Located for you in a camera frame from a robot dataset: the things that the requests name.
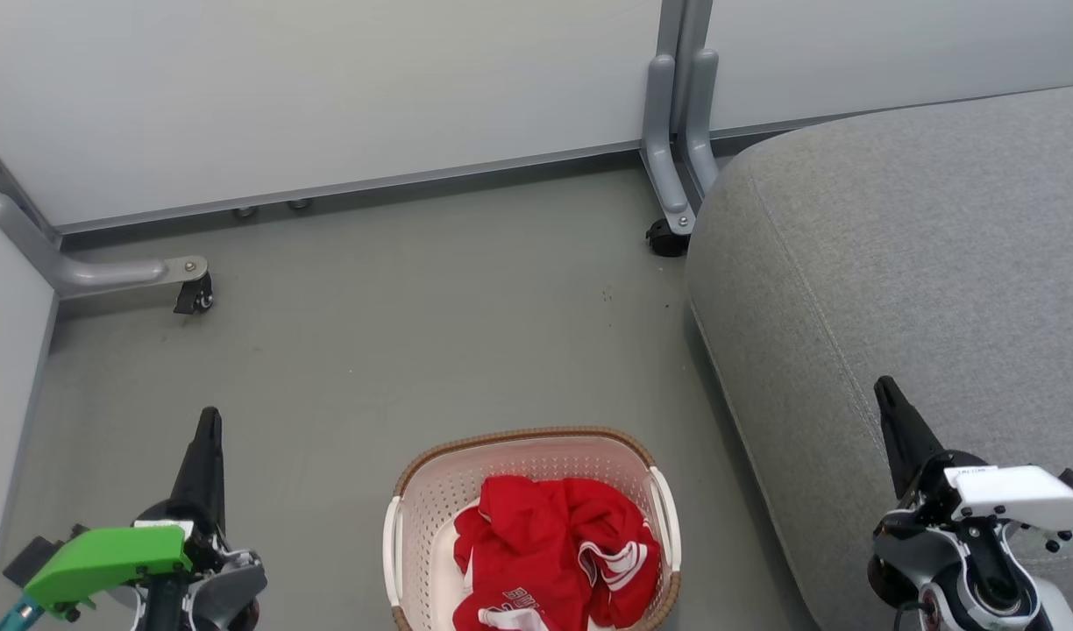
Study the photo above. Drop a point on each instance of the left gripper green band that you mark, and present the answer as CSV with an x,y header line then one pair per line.
x,y
107,556

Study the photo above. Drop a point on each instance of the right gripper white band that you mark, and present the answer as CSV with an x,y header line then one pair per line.
x,y
1019,495

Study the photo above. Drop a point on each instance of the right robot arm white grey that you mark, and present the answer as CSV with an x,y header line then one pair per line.
x,y
992,596

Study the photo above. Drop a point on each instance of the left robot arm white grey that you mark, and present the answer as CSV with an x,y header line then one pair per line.
x,y
166,609

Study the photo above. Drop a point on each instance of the grey fabric sofa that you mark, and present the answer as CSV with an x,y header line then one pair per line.
x,y
896,263

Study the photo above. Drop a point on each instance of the black castor wheel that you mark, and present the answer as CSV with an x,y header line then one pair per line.
x,y
666,240
195,296

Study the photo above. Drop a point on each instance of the grey metal partition foot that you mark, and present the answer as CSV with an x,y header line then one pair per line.
x,y
701,131
657,149
89,273

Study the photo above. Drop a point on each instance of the white laundry basket brown rim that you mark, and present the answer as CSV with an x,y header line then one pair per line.
x,y
440,499

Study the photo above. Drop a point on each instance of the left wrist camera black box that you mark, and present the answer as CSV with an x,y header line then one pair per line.
x,y
30,559

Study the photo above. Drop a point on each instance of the grey metal partition post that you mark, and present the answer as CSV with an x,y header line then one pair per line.
x,y
684,35

